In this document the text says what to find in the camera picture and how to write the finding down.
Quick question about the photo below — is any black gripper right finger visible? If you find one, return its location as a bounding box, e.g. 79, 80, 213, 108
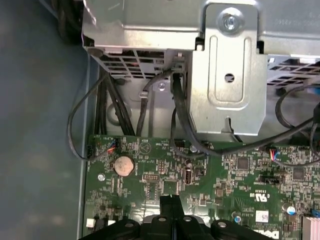
172, 195, 267, 240

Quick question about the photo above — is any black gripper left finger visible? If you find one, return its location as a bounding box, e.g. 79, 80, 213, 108
79, 195, 174, 240

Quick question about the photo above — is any green motherboard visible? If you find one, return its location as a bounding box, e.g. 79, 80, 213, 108
84, 133, 320, 240

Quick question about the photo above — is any silver coin cell battery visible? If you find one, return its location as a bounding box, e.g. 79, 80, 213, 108
113, 155, 136, 177

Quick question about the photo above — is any silver drive cage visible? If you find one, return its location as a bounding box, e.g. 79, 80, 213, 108
81, 0, 320, 137

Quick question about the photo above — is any silver chipset heat sink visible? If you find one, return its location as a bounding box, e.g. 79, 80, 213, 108
301, 215, 320, 240

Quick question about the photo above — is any black data cable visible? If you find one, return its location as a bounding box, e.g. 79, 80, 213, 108
136, 69, 175, 137

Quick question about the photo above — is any black power cable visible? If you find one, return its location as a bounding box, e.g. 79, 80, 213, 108
94, 76, 106, 136
106, 81, 135, 136

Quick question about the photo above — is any flat black cable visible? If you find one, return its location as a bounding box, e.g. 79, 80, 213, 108
170, 72, 213, 156

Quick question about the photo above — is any thin black wire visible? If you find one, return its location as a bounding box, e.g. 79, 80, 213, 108
67, 73, 107, 161

